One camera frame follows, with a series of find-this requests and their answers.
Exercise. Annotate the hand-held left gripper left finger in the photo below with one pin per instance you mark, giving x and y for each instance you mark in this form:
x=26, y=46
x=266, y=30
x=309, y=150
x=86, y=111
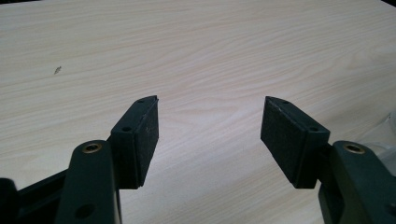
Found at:
x=137, y=146

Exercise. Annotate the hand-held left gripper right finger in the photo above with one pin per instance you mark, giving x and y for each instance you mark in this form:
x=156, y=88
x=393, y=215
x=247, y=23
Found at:
x=289, y=146

